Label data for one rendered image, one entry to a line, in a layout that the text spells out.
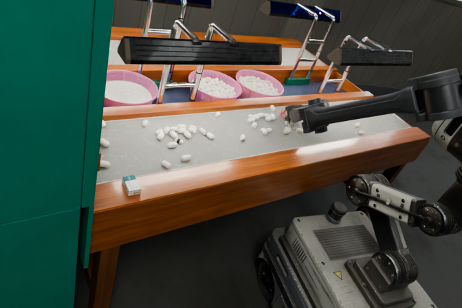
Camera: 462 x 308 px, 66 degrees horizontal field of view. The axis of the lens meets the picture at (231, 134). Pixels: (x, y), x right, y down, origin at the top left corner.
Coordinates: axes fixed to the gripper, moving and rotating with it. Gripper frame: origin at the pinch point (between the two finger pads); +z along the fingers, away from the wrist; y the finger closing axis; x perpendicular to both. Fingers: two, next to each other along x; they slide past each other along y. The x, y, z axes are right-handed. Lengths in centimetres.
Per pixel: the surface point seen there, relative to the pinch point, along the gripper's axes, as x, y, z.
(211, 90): -14.5, 23.7, 22.5
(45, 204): 15, 107, -35
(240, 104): -5.9, 18.6, 6.8
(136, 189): 17, 83, -24
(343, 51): -25.0, -18.6, -23.4
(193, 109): -5.3, 43.7, 7.0
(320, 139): 13.3, -9.8, -13.8
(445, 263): 108, -120, -15
